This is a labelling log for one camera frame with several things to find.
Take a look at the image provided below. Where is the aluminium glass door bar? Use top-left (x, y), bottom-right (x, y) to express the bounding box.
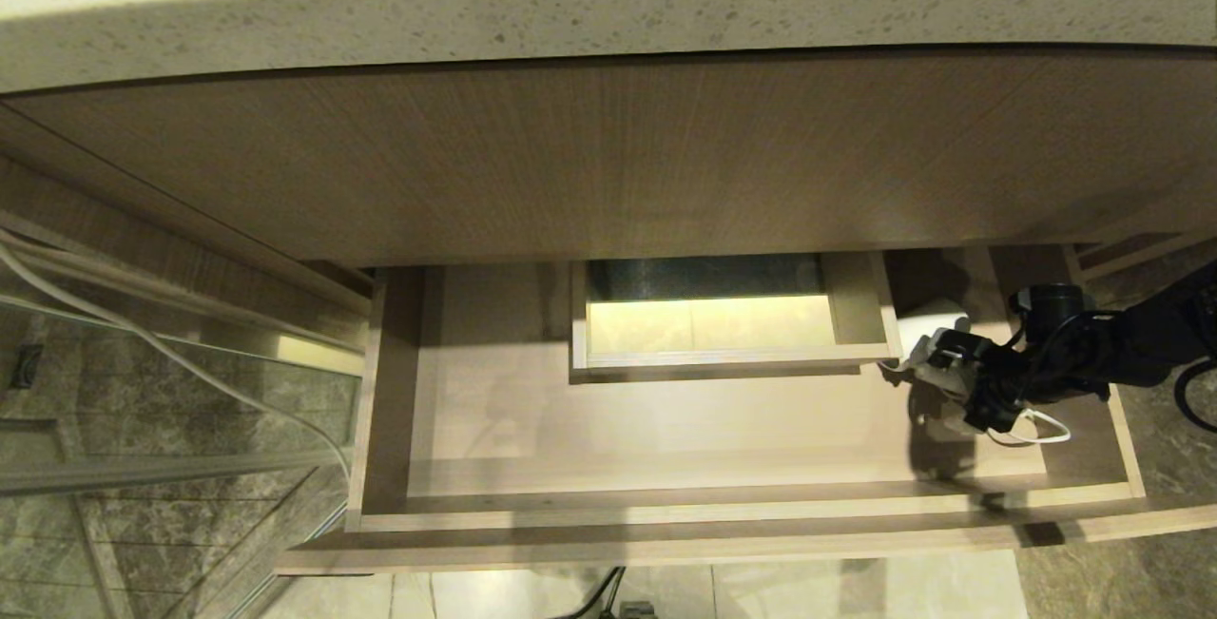
top-left (0, 451), bottom-right (349, 498)

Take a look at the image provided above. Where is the light wooden vanity cabinet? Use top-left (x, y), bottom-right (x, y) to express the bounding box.
top-left (0, 47), bottom-right (1217, 318)

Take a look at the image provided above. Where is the white hair dryer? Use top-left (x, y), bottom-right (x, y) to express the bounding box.
top-left (879, 313), bottom-right (980, 439)

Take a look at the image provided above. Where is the clear glass shower panel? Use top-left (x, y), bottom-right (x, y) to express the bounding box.
top-left (0, 300), bottom-right (364, 619)

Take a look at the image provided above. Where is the aluminium shower track rail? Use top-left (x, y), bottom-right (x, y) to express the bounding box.
top-left (0, 210), bottom-right (370, 379)

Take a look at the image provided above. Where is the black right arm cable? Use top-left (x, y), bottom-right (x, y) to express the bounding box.
top-left (1008, 310), bottom-right (1217, 434)

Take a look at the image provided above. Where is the black cable near base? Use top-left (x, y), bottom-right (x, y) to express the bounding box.
top-left (556, 567), bottom-right (628, 619)

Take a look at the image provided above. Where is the light wooden vanity drawer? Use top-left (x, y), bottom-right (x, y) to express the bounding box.
top-left (276, 243), bottom-right (1217, 574)

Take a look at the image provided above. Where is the thin white cable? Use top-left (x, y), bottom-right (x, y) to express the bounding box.
top-left (0, 237), bottom-right (355, 487)

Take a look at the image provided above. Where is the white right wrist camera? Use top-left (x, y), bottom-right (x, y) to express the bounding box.
top-left (911, 328), bottom-right (995, 382)

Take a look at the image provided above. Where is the chrome floor rail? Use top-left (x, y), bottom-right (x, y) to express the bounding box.
top-left (226, 505), bottom-right (349, 619)

